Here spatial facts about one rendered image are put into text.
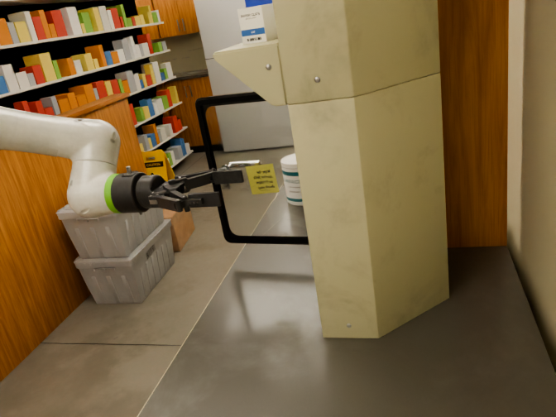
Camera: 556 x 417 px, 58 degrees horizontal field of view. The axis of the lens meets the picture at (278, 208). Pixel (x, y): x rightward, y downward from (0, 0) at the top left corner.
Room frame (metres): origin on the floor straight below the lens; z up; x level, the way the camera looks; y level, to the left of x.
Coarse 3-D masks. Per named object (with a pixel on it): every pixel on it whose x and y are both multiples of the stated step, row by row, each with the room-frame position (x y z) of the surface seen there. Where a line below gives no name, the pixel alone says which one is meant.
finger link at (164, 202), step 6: (150, 198) 1.02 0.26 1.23; (156, 198) 1.01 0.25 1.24; (162, 198) 1.00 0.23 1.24; (168, 198) 0.99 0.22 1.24; (174, 198) 0.98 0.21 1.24; (156, 204) 1.01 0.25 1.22; (162, 204) 1.00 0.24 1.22; (168, 204) 0.98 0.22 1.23; (174, 204) 0.97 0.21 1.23; (180, 204) 0.96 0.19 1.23; (174, 210) 0.97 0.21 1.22; (180, 210) 0.96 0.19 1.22
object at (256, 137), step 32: (224, 128) 1.24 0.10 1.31; (256, 128) 1.20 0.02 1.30; (288, 128) 1.17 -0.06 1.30; (224, 160) 1.25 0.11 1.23; (256, 160) 1.21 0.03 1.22; (288, 160) 1.18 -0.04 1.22; (224, 192) 1.26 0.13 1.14; (256, 192) 1.22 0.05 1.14; (288, 192) 1.18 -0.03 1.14; (256, 224) 1.22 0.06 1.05; (288, 224) 1.19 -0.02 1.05
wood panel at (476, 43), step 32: (448, 0) 1.11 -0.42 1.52; (480, 0) 1.10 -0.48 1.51; (448, 32) 1.11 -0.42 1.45; (480, 32) 1.10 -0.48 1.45; (448, 64) 1.12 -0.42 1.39; (480, 64) 1.10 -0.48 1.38; (448, 96) 1.12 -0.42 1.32; (480, 96) 1.10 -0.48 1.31; (448, 128) 1.12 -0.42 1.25; (480, 128) 1.10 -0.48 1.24; (448, 160) 1.12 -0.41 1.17; (480, 160) 1.10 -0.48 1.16; (448, 192) 1.12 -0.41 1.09; (480, 192) 1.10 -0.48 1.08; (448, 224) 1.12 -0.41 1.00; (480, 224) 1.10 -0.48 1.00
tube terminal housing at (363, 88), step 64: (320, 0) 0.82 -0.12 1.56; (384, 0) 0.85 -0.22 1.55; (320, 64) 0.82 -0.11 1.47; (384, 64) 0.84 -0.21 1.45; (320, 128) 0.83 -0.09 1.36; (384, 128) 0.84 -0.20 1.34; (320, 192) 0.83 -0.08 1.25; (384, 192) 0.83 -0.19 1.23; (320, 256) 0.84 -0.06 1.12; (384, 256) 0.83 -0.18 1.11; (384, 320) 0.82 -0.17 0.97
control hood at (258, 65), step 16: (240, 48) 0.87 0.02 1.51; (256, 48) 0.85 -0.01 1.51; (272, 48) 0.85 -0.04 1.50; (224, 64) 0.87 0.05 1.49; (240, 64) 0.86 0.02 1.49; (256, 64) 0.86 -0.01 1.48; (272, 64) 0.85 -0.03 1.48; (256, 80) 0.86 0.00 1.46; (272, 80) 0.85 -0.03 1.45; (272, 96) 0.85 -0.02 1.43
